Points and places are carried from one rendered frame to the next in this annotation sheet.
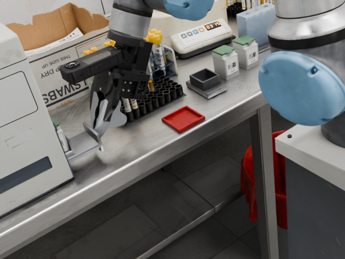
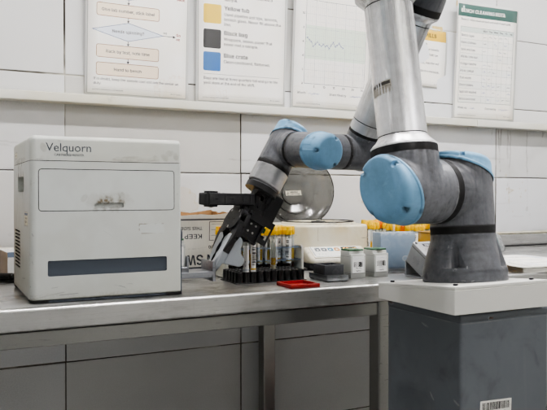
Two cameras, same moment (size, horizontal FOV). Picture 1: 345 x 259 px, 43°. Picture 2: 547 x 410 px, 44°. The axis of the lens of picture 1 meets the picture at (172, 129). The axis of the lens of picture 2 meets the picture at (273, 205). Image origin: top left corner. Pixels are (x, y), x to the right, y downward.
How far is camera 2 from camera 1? 0.72 m
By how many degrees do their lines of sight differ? 33
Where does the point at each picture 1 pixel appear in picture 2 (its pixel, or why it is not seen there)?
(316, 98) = (396, 186)
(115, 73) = (245, 210)
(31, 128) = (162, 223)
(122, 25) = (261, 172)
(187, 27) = (322, 243)
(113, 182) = (216, 305)
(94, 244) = not seen: outside the picture
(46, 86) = not seen: hidden behind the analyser
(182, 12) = (312, 155)
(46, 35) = not seen: hidden behind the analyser
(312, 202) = (410, 356)
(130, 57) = (260, 205)
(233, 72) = (358, 272)
